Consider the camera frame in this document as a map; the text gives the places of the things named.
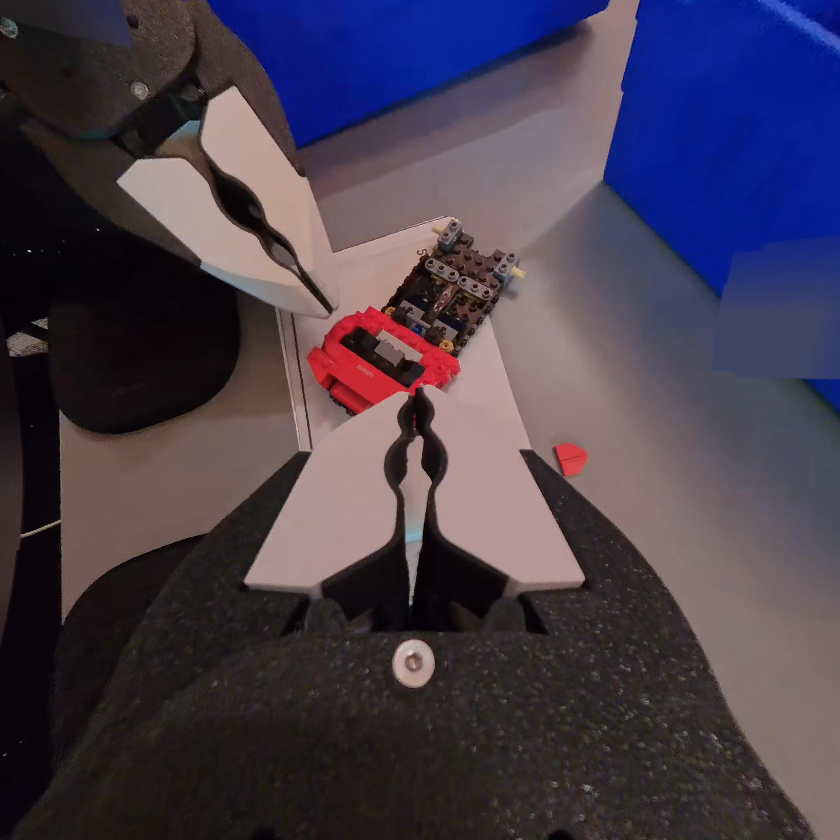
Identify black quilted pad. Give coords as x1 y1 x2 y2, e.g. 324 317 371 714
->
50 283 242 434
53 536 208 788

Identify lego instruction booklet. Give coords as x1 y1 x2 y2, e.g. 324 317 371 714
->
276 217 536 552

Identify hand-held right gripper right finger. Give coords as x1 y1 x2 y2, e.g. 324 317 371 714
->
411 386 588 605

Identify red and black lego car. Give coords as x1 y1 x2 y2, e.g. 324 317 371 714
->
309 224 532 416

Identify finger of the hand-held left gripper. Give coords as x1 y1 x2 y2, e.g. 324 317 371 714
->
116 155 332 320
195 84 337 313

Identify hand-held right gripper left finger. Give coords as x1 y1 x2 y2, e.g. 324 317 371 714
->
246 392 418 607

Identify blue plastic bin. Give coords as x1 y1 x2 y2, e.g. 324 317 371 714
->
208 0 611 148
604 0 840 414

